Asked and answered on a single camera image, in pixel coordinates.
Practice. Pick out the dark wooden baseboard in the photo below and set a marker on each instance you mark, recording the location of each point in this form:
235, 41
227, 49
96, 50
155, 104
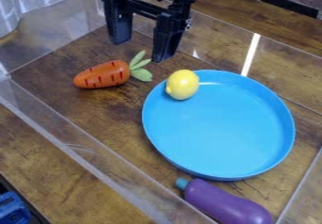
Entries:
295, 7

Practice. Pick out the round blue tray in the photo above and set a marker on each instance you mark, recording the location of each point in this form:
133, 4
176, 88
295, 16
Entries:
231, 132

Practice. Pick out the orange toy carrot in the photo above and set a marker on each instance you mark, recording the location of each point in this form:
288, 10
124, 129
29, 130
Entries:
113, 73

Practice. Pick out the purple toy eggplant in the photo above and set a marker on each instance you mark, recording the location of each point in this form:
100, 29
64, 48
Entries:
227, 208

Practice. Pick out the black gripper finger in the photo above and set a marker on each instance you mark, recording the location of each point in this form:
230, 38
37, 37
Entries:
167, 34
119, 20

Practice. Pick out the yellow toy lemon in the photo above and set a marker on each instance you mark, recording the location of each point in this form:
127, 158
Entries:
182, 84

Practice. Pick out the blue plastic object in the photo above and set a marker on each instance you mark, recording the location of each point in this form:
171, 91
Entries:
13, 211

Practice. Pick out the clear acrylic enclosure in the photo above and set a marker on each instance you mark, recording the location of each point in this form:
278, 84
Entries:
73, 152

